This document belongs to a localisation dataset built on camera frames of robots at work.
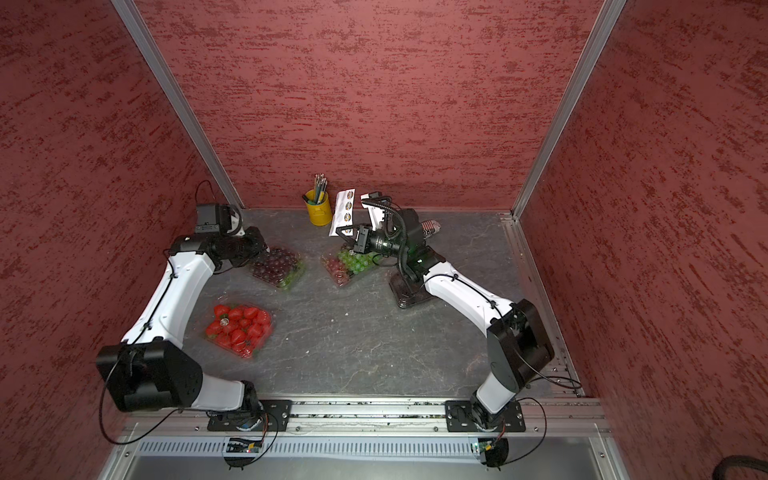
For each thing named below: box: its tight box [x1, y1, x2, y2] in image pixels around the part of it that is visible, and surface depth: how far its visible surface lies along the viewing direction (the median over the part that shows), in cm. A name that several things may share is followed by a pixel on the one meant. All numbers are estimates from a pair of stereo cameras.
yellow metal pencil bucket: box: [304, 189, 333, 227], surface depth 114 cm
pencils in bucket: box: [302, 173, 328, 205], surface depth 112 cm
